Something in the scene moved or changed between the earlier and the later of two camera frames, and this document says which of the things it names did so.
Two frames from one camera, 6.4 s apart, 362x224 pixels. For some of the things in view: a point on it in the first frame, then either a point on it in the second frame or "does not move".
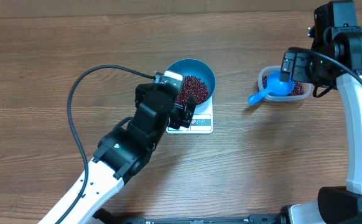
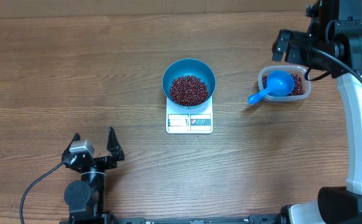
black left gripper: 178,115 to 112,146
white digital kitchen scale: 202,122 does not move
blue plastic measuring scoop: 274,86 does not move
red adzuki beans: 298,88 does not move
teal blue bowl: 196,68 does not move
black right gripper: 300,66 to 295,48
